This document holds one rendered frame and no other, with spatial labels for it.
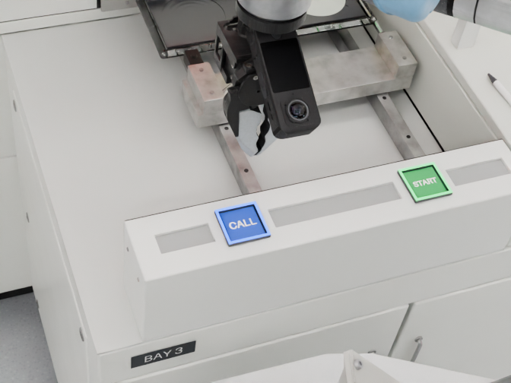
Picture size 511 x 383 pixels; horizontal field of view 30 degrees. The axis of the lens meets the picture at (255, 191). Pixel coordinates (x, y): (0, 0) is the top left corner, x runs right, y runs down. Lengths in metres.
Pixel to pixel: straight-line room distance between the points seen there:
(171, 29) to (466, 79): 0.46
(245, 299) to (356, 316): 0.23
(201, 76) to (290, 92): 0.52
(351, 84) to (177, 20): 0.30
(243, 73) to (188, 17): 0.59
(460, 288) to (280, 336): 0.30
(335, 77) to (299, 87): 0.58
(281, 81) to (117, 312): 0.47
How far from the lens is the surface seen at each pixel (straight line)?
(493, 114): 1.42
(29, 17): 1.64
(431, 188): 1.29
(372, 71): 1.55
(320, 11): 1.61
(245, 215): 1.20
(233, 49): 0.99
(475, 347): 1.71
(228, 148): 1.43
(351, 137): 1.52
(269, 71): 0.94
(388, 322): 1.47
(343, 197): 1.25
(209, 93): 1.42
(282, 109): 0.93
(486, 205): 1.32
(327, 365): 1.27
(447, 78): 1.49
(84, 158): 1.44
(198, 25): 1.55
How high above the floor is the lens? 1.90
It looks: 50 degrees down
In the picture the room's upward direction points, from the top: 10 degrees clockwise
